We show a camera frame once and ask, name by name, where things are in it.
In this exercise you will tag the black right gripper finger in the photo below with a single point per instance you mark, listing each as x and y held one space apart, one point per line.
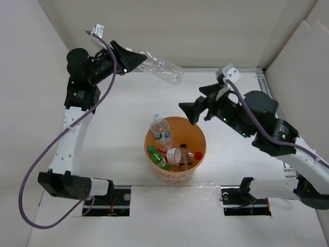
193 110
210 90

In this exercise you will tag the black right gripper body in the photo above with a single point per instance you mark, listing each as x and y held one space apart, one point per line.
229 113

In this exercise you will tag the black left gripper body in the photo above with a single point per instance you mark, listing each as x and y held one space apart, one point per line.
103 67

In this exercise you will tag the clear bottle blue yellow label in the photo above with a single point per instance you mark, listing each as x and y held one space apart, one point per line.
160 129

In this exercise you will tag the clear crushed unlabelled bottle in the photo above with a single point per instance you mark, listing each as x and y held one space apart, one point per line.
161 68

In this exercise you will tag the clear bottle black cap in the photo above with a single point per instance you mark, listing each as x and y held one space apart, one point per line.
186 158

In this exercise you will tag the clear bottle red label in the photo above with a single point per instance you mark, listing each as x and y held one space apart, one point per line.
173 155

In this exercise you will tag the green plastic soda bottle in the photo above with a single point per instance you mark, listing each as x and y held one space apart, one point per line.
158 159

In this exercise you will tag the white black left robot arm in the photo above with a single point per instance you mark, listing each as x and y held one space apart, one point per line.
62 180

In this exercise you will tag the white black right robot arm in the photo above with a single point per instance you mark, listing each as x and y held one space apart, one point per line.
254 115

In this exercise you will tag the orange plastic bin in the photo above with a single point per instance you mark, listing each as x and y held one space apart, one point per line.
177 165

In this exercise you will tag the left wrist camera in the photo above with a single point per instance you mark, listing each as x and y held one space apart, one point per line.
97 32

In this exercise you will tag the side aluminium rail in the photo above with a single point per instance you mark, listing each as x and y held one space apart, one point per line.
288 171

